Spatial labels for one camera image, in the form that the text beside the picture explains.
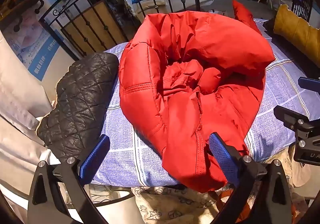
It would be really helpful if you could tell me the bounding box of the blue white wall poster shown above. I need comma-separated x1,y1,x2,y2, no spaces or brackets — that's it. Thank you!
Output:
3,8,60,81

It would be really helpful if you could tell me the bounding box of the blue plaid bed sheet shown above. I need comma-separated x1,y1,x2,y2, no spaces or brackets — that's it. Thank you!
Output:
92,19,319,187

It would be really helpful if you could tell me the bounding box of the black iron railing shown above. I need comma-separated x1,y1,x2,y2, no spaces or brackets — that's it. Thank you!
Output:
40,0,201,58

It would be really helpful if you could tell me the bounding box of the white curtain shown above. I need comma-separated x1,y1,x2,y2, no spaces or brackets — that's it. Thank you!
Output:
1,36,53,195

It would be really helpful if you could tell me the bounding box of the mustard yellow jacket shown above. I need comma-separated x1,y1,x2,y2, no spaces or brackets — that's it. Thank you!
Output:
273,4,319,67

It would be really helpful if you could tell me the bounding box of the red puffer jacket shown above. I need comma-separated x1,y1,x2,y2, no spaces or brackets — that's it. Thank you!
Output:
119,11,274,193

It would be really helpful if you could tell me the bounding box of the floral beige fabric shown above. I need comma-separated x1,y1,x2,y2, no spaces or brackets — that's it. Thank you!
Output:
87,148,308,224

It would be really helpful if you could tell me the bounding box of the black quilted jacket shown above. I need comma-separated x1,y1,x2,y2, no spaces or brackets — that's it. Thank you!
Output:
36,53,119,162

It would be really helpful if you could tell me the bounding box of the wooden wall shelf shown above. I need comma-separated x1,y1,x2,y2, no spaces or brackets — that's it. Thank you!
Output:
1,0,44,32

